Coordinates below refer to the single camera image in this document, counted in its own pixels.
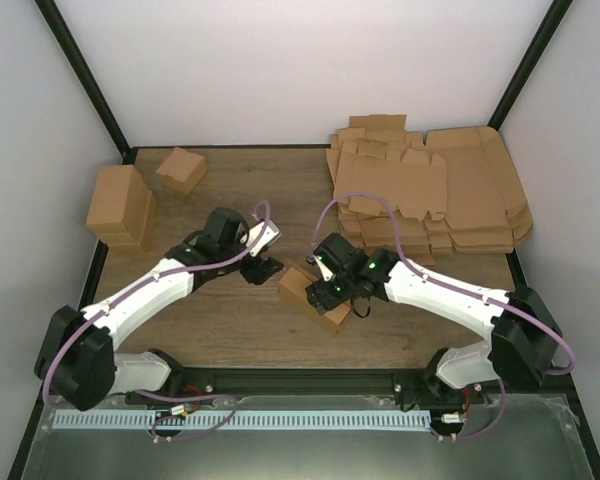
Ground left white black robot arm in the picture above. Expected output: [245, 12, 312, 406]
[34, 207, 283, 411]

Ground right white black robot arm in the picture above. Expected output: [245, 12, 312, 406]
[306, 233, 562, 403]

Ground small folded cardboard box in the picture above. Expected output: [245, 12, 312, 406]
[155, 147, 208, 195]

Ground large folded cardboard box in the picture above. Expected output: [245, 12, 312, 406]
[86, 165, 157, 253]

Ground stack of flat cardboard blanks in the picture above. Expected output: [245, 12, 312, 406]
[326, 114, 451, 266]

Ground large flat cardboard blanks stack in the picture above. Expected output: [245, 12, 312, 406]
[425, 126, 533, 253]

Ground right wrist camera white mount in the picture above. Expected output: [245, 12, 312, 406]
[306, 254, 334, 282]

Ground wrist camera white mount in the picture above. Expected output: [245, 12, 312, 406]
[244, 219, 281, 257]
[306, 254, 334, 282]

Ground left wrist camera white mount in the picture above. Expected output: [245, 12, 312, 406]
[244, 219, 281, 257]

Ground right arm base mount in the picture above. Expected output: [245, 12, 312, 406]
[392, 369, 480, 409]

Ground light blue slotted cable duct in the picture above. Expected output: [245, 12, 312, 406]
[52, 410, 431, 433]

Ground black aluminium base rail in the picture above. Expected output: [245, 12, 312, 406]
[124, 367, 571, 401]

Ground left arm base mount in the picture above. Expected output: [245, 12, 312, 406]
[124, 367, 213, 406]

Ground left black frame post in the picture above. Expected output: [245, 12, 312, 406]
[34, 0, 131, 158]

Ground black frame post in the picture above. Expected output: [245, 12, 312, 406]
[488, 0, 573, 131]
[34, 0, 131, 158]

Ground right black frame post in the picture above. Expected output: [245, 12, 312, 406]
[488, 0, 573, 131]

